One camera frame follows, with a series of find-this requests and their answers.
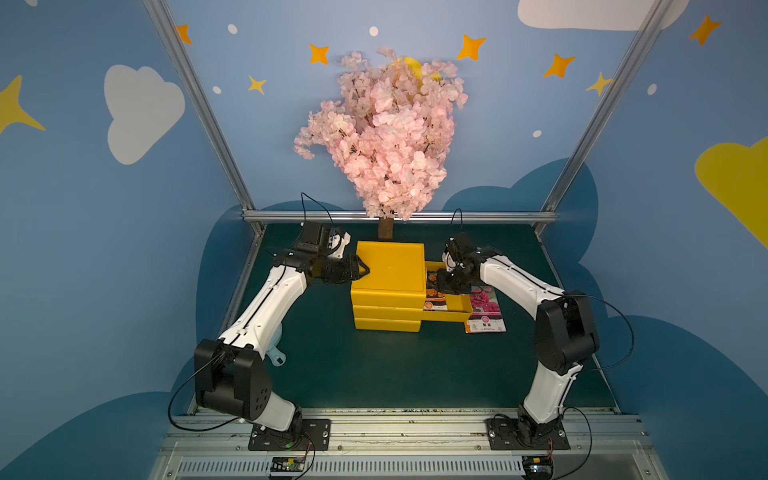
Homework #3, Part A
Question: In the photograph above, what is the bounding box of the yellow drawer cabinet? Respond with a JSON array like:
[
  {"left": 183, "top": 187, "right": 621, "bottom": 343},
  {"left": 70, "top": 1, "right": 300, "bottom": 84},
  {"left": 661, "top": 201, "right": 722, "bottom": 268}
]
[{"left": 350, "top": 241, "right": 426, "bottom": 333}]

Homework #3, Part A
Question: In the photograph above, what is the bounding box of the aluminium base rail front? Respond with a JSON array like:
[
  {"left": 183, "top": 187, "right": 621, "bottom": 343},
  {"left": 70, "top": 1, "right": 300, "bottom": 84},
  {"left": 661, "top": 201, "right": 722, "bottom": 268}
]
[{"left": 149, "top": 408, "right": 668, "bottom": 479}]

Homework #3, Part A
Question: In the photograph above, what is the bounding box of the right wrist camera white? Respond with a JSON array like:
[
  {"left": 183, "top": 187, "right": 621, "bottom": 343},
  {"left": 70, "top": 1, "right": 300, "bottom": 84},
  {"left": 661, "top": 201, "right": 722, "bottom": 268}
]
[{"left": 442, "top": 250, "right": 456, "bottom": 271}]

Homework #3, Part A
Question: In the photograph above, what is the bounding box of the orange flower seed bag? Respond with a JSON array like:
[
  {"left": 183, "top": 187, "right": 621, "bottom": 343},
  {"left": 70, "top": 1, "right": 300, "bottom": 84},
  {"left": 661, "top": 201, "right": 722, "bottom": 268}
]
[{"left": 424, "top": 271, "right": 448, "bottom": 311}]

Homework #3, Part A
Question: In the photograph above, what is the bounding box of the left circuit board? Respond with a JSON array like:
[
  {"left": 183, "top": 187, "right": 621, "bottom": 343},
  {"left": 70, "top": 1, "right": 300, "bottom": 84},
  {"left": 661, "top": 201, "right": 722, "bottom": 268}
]
[{"left": 269, "top": 457, "right": 306, "bottom": 476}]

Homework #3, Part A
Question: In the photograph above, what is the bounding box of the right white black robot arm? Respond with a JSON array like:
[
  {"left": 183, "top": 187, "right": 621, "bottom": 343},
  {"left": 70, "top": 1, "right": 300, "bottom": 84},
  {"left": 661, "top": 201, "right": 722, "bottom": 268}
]
[{"left": 437, "top": 236, "right": 600, "bottom": 437}]

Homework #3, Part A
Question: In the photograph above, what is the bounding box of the circuit board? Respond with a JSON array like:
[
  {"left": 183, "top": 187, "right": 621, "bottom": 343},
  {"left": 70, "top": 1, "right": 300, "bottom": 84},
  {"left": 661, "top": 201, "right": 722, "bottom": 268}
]
[
  {"left": 269, "top": 457, "right": 306, "bottom": 476},
  {"left": 522, "top": 456, "right": 554, "bottom": 480}
]

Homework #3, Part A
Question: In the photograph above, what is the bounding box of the yellow drawer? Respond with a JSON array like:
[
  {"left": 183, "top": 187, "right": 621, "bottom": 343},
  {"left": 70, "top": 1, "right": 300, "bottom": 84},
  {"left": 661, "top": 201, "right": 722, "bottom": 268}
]
[
  {"left": 425, "top": 261, "right": 447, "bottom": 275},
  {"left": 423, "top": 294, "right": 472, "bottom": 323}
]

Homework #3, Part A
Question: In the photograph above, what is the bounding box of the right circuit board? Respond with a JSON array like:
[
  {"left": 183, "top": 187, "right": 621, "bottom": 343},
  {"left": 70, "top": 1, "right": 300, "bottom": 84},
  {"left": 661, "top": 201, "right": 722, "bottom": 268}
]
[{"left": 522, "top": 456, "right": 554, "bottom": 480}]

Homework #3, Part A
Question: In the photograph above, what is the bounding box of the pink flower seed bag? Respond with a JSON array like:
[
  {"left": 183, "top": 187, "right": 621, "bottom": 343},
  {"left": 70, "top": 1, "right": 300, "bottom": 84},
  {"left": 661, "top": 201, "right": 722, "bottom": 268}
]
[{"left": 466, "top": 286, "right": 506, "bottom": 334}]

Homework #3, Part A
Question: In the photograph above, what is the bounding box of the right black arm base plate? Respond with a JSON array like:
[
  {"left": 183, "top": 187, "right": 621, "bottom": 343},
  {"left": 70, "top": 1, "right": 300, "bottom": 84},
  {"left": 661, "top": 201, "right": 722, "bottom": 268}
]
[{"left": 485, "top": 414, "right": 570, "bottom": 451}]

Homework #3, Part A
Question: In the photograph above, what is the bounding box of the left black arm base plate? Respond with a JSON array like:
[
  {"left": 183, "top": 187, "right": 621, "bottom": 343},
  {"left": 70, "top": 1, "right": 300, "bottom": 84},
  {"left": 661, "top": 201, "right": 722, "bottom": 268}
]
[{"left": 247, "top": 418, "right": 332, "bottom": 451}]

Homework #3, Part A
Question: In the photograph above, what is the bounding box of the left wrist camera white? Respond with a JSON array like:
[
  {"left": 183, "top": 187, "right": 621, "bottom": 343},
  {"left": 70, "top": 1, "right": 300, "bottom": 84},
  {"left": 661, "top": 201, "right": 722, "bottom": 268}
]
[{"left": 326, "top": 227, "right": 351, "bottom": 259}]

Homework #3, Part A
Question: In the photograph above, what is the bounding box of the pink blossom artificial tree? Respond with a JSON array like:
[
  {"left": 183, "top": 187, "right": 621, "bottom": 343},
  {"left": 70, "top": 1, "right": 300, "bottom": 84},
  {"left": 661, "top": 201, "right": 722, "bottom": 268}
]
[{"left": 294, "top": 46, "right": 468, "bottom": 241}]

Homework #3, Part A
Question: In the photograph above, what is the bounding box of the light blue dustpan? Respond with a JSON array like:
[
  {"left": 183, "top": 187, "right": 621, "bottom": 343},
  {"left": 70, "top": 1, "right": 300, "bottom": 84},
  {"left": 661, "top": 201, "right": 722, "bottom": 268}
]
[{"left": 266, "top": 324, "right": 286, "bottom": 367}]

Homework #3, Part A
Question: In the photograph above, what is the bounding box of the aluminium frame rail back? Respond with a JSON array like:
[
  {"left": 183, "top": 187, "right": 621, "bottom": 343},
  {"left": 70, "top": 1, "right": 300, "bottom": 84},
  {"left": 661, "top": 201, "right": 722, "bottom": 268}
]
[{"left": 242, "top": 209, "right": 558, "bottom": 226}]

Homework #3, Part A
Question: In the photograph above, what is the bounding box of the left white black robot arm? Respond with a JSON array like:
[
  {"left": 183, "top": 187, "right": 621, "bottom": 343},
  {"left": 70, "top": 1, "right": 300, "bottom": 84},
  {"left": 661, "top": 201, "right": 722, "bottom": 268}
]
[{"left": 194, "top": 250, "right": 370, "bottom": 433}]

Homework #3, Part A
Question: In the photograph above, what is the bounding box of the yellow top drawer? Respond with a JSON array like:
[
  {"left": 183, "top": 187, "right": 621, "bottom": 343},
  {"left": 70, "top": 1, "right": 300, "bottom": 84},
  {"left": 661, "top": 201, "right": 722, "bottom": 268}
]
[{"left": 425, "top": 261, "right": 447, "bottom": 275}]

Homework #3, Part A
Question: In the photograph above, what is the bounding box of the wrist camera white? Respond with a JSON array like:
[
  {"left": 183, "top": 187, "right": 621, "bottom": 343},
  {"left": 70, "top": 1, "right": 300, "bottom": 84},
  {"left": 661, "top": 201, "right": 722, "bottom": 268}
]
[
  {"left": 442, "top": 250, "right": 456, "bottom": 271},
  {"left": 326, "top": 227, "right": 351, "bottom": 259}
]

